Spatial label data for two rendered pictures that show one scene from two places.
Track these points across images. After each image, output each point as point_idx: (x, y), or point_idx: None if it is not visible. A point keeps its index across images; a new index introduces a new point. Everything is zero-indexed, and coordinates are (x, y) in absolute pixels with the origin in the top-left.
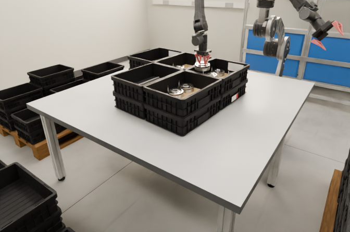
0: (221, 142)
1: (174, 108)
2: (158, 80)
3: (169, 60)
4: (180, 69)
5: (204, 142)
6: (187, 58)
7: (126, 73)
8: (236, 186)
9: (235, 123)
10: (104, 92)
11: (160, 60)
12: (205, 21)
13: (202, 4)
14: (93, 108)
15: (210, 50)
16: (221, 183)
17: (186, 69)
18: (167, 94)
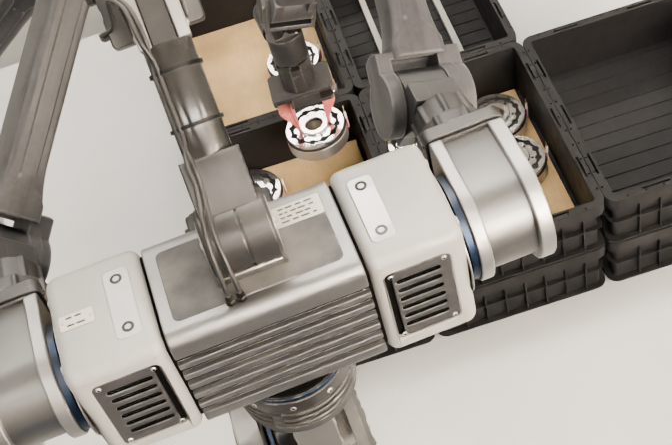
0: (115, 144)
1: (200, 22)
2: None
3: (547, 117)
4: (367, 81)
5: (143, 115)
6: (580, 224)
7: None
8: (7, 95)
9: (145, 219)
10: None
11: (530, 67)
12: (272, 1)
13: None
14: None
15: (271, 98)
16: None
17: (358, 100)
18: None
